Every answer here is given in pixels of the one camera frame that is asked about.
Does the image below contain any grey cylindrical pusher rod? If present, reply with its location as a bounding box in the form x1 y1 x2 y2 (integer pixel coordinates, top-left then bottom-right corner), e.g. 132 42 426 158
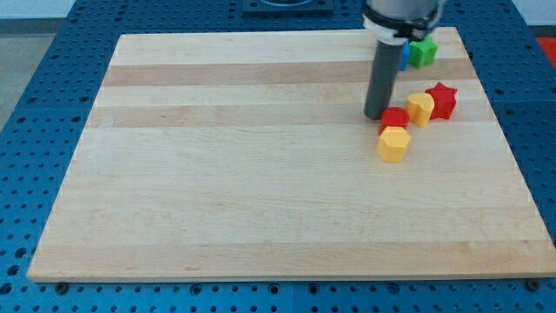
363 41 404 120

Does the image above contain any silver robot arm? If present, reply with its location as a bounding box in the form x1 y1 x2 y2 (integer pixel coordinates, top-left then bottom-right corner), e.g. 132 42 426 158
361 0 445 120

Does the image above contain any green star block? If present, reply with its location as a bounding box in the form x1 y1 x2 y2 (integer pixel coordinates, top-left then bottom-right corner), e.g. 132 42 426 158
408 36 438 69

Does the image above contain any yellow hexagon block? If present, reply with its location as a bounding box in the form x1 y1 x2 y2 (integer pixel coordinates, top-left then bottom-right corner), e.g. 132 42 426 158
377 126 412 163

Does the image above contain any blue block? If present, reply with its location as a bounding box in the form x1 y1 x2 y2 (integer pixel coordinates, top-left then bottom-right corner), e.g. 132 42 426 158
399 42 411 71

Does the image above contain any red cylinder block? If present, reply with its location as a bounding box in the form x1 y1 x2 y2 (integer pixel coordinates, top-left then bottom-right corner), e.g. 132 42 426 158
378 107 410 135

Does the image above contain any red star block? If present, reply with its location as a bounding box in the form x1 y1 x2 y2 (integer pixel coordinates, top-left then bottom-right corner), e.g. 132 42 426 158
425 82 458 120

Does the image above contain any wooden board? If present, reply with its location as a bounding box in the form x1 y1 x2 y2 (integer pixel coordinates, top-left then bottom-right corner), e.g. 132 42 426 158
27 27 555 283

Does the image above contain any yellow heart block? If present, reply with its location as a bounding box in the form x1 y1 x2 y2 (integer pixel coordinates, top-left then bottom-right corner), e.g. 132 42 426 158
406 93 435 127

